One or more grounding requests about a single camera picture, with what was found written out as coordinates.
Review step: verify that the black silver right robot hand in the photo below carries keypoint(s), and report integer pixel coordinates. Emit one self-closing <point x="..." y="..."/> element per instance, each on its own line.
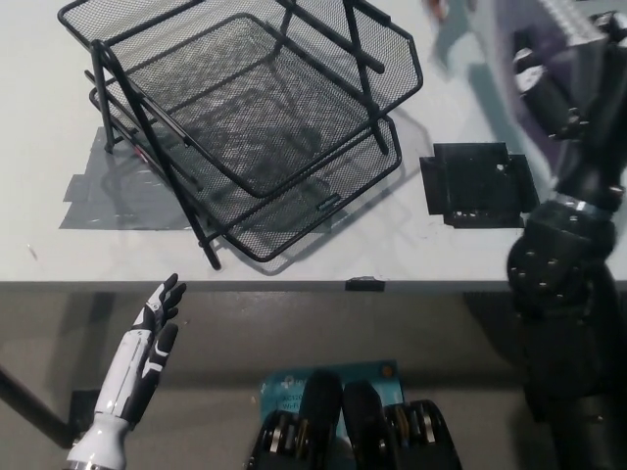
<point x="602" y="122"/>

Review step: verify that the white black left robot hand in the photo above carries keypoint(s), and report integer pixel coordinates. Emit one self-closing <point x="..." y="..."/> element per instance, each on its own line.
<point x="147" y="343"/>

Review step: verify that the person hand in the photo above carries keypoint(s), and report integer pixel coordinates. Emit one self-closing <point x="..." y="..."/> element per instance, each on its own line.
<point x="433" y="6"/>

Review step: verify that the robot left black body block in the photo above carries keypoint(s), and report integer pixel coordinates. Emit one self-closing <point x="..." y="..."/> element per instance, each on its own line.
<point x="318" y="416"/>

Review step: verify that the black mesh two-tier file tray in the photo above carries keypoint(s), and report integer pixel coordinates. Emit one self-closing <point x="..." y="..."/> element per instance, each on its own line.
<point x="255" y="112"/>

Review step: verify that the black table leg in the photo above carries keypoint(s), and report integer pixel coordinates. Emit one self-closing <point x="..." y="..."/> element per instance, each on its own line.
<point x="34" y="406"/>

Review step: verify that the black tape patch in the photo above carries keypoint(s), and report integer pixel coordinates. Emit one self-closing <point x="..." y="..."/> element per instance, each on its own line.
<point x="470" y="186"/>

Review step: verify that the grey tape patch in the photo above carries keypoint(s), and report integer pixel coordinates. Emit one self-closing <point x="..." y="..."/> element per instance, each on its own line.
<point x="88" y="196"/>

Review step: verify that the small black tape strip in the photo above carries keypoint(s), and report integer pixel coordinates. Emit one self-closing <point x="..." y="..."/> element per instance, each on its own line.
<point x="365" y="284"/>

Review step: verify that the teal cardboard box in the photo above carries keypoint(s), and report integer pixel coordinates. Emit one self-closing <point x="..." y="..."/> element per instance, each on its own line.
<point x="382" y="389"/>

